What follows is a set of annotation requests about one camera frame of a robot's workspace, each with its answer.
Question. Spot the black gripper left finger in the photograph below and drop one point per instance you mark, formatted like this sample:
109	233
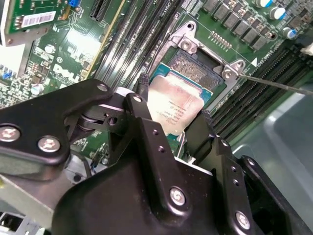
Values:
36	117

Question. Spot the silver CPU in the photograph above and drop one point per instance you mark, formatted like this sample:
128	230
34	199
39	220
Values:
176	98

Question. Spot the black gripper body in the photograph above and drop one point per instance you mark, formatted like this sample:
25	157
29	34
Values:
117	200

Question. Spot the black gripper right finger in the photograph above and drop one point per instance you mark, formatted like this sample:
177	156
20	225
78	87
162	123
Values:
228	195

